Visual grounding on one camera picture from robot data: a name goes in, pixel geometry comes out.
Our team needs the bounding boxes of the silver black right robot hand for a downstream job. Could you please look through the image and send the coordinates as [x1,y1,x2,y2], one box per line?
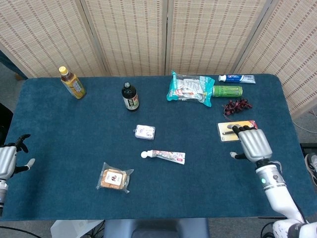
[229,124,273,164]

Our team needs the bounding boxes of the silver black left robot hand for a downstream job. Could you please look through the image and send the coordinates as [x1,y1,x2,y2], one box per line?
[0,134,36,179]

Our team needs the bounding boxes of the floral print toothpaste tube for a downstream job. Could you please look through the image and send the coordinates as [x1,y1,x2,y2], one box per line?
[140,149,186,166]

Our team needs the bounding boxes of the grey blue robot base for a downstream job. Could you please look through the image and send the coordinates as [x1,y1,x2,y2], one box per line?
[104,218,211,238]

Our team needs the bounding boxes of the blue white toothpaste tube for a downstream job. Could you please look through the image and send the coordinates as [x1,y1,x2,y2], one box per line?
[218,74,256,84]

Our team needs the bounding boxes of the razor in yellow blister pack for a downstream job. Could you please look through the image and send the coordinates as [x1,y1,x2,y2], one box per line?
[217,120,258,143]

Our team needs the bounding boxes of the dark red grape bunch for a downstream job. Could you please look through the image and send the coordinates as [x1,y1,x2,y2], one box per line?
[222,98,254,117]

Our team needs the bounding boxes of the black floor box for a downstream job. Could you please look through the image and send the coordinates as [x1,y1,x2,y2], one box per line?
[299,143,317,156]

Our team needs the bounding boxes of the green drink can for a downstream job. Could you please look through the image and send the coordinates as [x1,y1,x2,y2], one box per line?
[212,85,243,98]

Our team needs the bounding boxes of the grey sneaker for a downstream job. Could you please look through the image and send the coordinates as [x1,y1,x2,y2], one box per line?
[305,152,317,186]

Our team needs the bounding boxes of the blue table carpet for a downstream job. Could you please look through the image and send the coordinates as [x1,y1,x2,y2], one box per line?
[0,74,317,221]

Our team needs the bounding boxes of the teal snack bag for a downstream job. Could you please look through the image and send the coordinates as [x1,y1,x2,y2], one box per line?
[166,71,215,108]

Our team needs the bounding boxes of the white box under table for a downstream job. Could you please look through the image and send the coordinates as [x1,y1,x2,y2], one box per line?
[51,219,105,238]

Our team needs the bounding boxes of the yellow capped tea bottle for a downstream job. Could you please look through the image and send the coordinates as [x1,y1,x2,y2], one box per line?
[58,66,87,100]

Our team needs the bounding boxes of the bagged sliced cake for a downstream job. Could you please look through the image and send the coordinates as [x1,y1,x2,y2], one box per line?
[96,162,134,194]

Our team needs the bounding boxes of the small white packet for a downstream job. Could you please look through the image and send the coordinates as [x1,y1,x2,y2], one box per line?
[134,124,156,140]

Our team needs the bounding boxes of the black capped dark tea bottle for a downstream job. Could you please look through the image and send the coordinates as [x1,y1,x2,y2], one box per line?
[121,82,140,112]

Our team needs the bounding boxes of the bamboo folding screen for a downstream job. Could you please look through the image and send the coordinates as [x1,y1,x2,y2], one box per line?
[0,0,317,117]

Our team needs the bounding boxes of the white floor cable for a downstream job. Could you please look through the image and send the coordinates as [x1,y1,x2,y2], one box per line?
[294,110,317,133]

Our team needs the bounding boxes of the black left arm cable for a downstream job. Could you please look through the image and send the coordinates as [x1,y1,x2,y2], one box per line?
[0,225,38,238]

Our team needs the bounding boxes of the black floor cables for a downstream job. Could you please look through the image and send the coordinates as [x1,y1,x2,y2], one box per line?
[260,222,275,238]

